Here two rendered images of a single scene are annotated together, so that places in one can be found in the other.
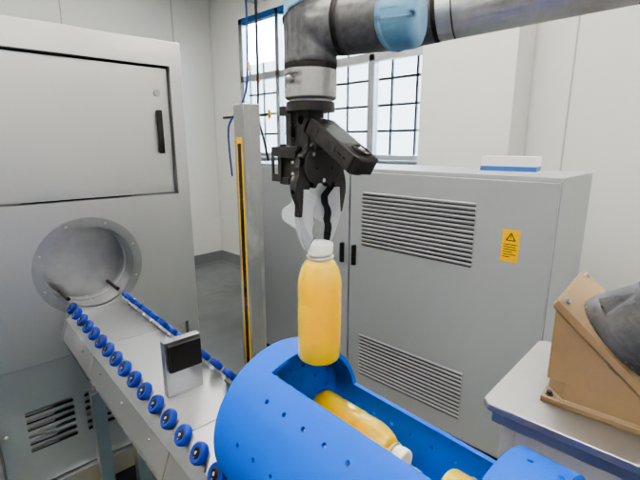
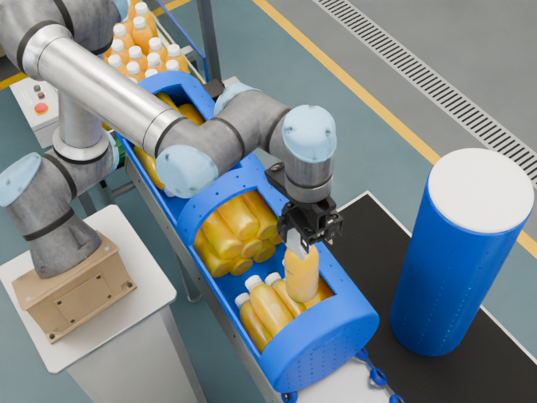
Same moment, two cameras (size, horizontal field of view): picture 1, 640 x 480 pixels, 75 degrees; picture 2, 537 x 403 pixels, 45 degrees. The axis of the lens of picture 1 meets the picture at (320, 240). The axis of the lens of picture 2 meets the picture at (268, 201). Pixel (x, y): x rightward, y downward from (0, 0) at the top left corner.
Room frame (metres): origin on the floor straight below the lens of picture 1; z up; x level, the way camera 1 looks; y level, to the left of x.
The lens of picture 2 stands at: (1.22, 0.10, 2.47)
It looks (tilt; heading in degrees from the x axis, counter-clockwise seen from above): 56 degrees down; 195
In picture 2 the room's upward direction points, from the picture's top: 4 degrees counter-clockwise
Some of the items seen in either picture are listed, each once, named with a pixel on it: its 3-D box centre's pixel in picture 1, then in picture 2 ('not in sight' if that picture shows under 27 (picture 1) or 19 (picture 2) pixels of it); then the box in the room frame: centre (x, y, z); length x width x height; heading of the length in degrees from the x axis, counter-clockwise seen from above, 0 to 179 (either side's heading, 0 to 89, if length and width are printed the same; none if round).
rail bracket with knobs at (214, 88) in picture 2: not in sight; (212, 100); (-0.13, -0.42, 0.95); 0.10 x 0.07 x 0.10; 132
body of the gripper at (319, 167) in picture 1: (307, 145); (311, 209); (0.64, 0.02, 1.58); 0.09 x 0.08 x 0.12; 43
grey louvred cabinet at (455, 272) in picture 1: (372, 280); not in sight; (2.57, -0.34, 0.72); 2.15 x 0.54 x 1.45; 46
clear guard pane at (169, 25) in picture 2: not in sight; (165, 45); (-0.62, -0.76, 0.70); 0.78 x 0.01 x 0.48; 42
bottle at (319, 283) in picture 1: (319, 306); (301, 268); (0.62, 0.00, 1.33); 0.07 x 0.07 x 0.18
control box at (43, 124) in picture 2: not in sight; (41, 109); (0.08, -0.89, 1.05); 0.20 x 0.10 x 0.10; 42
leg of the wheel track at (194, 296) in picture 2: not in sight; (183, 261); (0.13, -0.54, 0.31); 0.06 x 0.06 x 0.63; 42
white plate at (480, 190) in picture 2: not in sight; (480, 189); (0.14, 0.41, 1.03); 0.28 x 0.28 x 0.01
